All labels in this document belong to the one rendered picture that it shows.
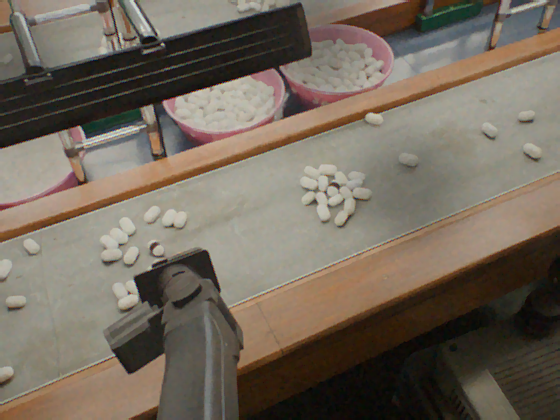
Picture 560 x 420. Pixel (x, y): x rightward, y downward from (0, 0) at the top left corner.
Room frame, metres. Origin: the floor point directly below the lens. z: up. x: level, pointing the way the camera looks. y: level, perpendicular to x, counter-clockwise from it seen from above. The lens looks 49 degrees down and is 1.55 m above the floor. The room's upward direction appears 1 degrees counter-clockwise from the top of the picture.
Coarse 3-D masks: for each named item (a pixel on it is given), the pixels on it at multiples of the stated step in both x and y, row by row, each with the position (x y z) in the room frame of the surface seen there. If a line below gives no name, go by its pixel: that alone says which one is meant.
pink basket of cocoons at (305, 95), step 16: (320, 32) 1.24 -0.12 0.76; (352, 32) 1.23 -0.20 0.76; (368, 32) 1.21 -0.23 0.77; (384, 48) 1.16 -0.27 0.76; (384, 64) 1.13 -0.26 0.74; (288, 80) 1.07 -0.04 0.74; (384, 80) 1.03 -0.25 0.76; (304, 96) 1.03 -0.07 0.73; (320, 96) 1.01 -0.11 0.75; (336, 96) 1.00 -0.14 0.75
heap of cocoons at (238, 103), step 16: (240, 80) 1.08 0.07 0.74; (192, 96) 1.02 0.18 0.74; (208, 96) 1.02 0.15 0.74; (224, 96) 1.01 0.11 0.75; (240, 96) 1.02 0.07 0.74; (256, 96) 1.02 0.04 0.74; (272, 96) 1.03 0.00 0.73; (176, 112) 0.97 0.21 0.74; (192, 112) 0.98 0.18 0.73; (208, 112) 0.97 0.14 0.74; (224, 112) 0.96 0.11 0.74; (240, 112) 0.98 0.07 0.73; (256, 112) 0.96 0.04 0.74; (208, 128) 0.91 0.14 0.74; (224, 128) 0.93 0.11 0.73
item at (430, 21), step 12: (432, 0) 1.36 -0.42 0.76; (468, 0) 1.44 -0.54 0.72; (480, 0) 1.44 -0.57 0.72; (432, 12) 1.39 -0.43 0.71; (444, 12) 1.38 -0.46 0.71; (456, 12) 1.40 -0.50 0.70; (468, 12) 1.42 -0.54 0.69; (420, 24) 1.35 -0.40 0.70; (432, 24) 1.37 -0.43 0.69; (444, 24) 1.38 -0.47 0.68
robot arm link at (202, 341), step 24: (168, 312) 0.30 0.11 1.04; (192, 312) 0.28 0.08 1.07; (216, 312) 0.28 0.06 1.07; (168, 336) 0.26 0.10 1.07; (192, 336) 0.25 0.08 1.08; (216, 336) 0.24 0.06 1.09; (240, 336) 0.28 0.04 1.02; (168, 360) 0.23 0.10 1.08; (192, 360) 0.21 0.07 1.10; (216, 360) 0.21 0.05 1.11; (168, 384) 0.19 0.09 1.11; (192, 384) 0.19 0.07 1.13; (216, 384) 0.18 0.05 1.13; (168, 408) 0.17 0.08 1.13; (192, 408) 0.16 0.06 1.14; (216, 408) 0.16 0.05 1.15
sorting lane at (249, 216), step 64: (384, 128) 0.90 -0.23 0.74; (448, 128) 0.90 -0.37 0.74; (512, 128) 0.89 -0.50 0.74; (192, 192) 0.73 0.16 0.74; (256, 192) 0.73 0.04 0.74; (384, 192) 0.72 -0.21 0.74; (448, 192) 0.72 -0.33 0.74; (0, 256) 0.59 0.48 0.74; (64, 256) 0.59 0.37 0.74; (256, 256) 0.58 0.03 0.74; (320, 256) 0.58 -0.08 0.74; (0, 320) 0.47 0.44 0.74; (64, 320) 0.46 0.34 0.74; (0, 384) 0.36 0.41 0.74
